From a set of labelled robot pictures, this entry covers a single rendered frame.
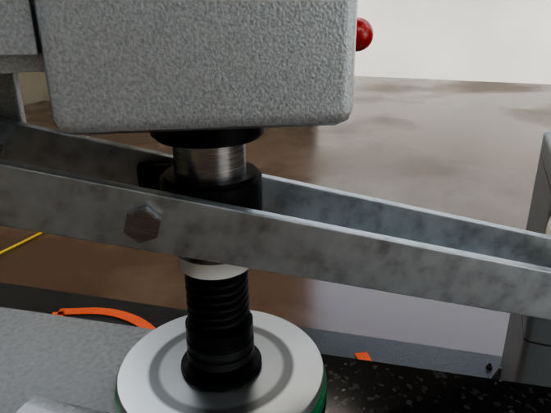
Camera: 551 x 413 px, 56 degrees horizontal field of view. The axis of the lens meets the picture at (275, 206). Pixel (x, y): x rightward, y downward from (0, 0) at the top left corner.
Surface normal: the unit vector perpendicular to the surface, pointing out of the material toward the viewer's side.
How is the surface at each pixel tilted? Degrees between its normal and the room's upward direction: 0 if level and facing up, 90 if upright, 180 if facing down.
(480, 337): 0
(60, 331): 0
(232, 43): 90
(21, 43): 90
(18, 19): 90
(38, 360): 0
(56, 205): 90
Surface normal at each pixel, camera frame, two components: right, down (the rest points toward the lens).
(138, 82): 0.14, 0.36
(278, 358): -0.01, -0.93
